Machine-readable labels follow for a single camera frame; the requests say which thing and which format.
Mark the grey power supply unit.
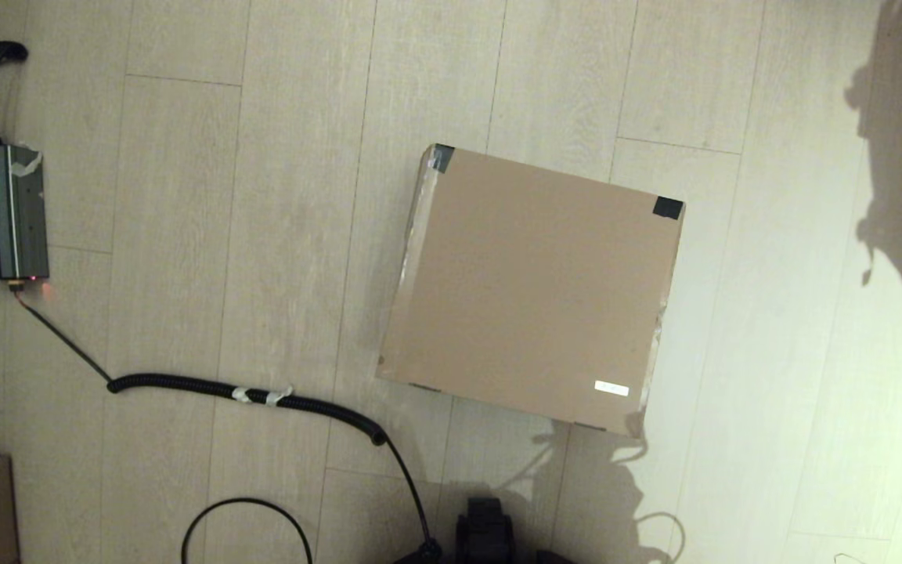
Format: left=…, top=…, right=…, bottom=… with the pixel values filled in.
left=0, top=143, right=50, bottom=281

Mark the black corrugated cable conduit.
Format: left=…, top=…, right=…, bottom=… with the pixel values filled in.
left=11, top=282, right=444, bottom=564

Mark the thin black cable loop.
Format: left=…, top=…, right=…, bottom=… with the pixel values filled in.
left=182, top=497, right=315, bottom=564

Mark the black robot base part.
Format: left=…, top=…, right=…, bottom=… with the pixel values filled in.
left=455, top=496, right=516, bottom=564

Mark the brown cardboard shoe box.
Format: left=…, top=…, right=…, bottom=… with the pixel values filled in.
left=377, top=143, right=685, bottom=438

